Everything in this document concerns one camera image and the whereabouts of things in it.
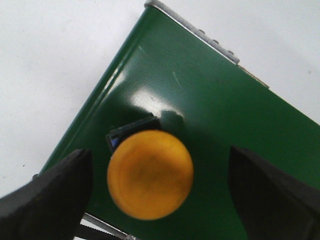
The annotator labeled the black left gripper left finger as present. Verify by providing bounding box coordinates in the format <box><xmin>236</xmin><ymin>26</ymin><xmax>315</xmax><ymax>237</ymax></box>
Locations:
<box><xmin>0</xmin><ymin>149</ymin><xmax>93</xmax><ymax>240</ymax></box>

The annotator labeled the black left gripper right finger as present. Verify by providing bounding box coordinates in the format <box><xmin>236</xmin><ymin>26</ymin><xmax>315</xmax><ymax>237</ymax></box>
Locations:
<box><xmin>228</xmin><ymin>146</ymin><xmax>320</xmax><ymax>240</ymax></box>

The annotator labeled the green conveyor belt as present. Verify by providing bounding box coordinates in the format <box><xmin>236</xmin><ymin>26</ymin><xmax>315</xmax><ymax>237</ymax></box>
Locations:
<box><xmin>37</xmin><ymin>4</ymin><xmax>320</xmax><ymax>240</ymax></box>

